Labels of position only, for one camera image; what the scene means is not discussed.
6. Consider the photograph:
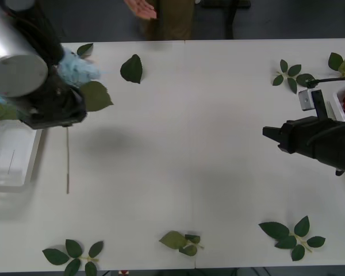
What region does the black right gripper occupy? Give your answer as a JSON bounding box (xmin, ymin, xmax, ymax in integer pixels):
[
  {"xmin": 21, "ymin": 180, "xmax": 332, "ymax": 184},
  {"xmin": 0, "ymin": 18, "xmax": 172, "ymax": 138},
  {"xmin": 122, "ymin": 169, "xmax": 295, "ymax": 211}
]
[{"xmin": 262, "ymin": 116, "xmax": 339, "ymax": 171}]

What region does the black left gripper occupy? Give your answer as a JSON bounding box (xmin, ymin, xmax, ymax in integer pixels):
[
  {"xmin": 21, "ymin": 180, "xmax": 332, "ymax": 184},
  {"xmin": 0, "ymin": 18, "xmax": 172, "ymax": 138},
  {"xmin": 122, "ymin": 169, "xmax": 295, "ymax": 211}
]
[{"xmin": 18, "ymin": 85, "xmax": 89, "ymax": 131}]

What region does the pale blue flower tan stem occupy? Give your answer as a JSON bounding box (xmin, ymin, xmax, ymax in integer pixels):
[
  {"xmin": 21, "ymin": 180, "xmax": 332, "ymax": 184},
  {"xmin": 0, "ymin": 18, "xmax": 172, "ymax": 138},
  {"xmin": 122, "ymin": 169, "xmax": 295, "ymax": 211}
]
[{"xmin": 56, "ymin": 49, "xmax": 114, "ymax": 194}]

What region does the person's hand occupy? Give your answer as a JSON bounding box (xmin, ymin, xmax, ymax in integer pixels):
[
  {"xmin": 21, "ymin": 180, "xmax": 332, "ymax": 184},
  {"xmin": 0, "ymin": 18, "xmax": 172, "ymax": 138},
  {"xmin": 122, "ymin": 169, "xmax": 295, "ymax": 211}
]
[{"xmin": 124, "ymin": 0, "xmax": 159, "ymax": 21}]

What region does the shallow white box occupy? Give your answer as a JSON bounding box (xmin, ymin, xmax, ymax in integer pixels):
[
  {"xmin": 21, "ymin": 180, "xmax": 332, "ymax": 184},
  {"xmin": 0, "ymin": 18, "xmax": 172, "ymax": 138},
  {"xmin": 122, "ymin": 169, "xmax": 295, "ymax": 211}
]
[
  {"xmin": 0, "ymin": 119, "xmax": 44, "ymax": 193},
  {"xmin": 326, "ymin": 84, "xmax": 345, "ymax": 124}
]

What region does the dark green leaf sprig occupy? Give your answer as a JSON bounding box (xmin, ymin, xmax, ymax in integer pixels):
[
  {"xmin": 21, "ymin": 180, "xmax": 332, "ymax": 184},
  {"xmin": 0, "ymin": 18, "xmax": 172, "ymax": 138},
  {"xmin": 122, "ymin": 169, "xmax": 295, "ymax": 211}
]
[{"xmin": 272, "ymin": 59, "xmax": 316, "ymax": 94}]

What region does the small green leaf twig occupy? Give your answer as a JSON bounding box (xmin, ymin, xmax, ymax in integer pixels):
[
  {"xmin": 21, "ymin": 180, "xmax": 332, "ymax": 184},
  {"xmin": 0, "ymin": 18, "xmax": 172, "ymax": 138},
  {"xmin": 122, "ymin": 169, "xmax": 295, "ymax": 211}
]
[{"xmin": 76, "ymin": 43, "xmax": 94, "ymax": 60}]

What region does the single dark green leaf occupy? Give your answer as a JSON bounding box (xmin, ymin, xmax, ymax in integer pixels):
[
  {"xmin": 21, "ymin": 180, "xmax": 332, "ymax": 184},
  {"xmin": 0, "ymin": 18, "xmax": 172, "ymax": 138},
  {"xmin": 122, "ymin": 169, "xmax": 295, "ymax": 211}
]
[{"xmin": 120, "ymin": 53, "xmax": 144, "ymax": 85}]

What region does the green and yellowish leaf sprig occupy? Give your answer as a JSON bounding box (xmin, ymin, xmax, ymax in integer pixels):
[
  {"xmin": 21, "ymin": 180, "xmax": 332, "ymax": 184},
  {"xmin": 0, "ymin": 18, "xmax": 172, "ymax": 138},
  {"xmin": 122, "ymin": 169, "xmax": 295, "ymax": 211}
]
[{"xmin": 328, "ymin": 52, "xmax": 345, "ymax": 78}]

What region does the large five-leaf green sprig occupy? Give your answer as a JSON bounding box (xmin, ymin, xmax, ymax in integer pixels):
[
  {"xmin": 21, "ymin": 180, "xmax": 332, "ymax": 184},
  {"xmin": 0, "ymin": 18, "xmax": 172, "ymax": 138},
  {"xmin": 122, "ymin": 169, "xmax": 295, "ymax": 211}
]
[{"xmin": 258, "ymin": 215, "xmax": 327, "ymax": 262}]

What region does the black stand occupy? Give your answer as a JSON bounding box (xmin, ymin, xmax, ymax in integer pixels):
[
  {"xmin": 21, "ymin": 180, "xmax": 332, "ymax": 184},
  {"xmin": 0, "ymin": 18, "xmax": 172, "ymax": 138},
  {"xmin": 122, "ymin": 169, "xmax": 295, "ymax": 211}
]
[{"xmin": 200, "ymin": 0, "xmax": 252, "ymax": 40}]

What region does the pale green leaf sprig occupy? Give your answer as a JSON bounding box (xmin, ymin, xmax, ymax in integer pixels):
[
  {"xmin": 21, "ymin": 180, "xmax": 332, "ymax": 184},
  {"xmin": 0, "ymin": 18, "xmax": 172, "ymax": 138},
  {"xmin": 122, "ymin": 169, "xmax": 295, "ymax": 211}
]
[{"xmin": 159, "ymin": 231, "xmax": 205, "ymax": 257}]

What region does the person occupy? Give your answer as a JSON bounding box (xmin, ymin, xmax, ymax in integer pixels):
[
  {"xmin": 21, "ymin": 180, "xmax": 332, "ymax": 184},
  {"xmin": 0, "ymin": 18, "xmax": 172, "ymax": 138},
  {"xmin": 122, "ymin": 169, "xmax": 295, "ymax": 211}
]
[{"xmin": 138, "ymin": 0, "xmax": 195, "ymax": 41}]

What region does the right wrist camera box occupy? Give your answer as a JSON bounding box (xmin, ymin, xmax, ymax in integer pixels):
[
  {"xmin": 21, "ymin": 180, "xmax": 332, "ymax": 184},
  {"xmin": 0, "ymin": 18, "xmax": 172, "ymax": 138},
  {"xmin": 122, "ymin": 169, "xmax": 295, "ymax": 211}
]
[{"xmin": 298, "ymin": 88, "xmax": 327, "ymax": 120}]

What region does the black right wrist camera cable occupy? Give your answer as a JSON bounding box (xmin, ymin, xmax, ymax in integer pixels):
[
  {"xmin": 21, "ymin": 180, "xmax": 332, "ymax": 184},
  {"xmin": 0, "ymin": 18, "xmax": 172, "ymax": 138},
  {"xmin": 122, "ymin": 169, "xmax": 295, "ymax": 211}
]
[{"xmin": 305, "ymin": 76, "xmax": 345, "ymax": 88}]

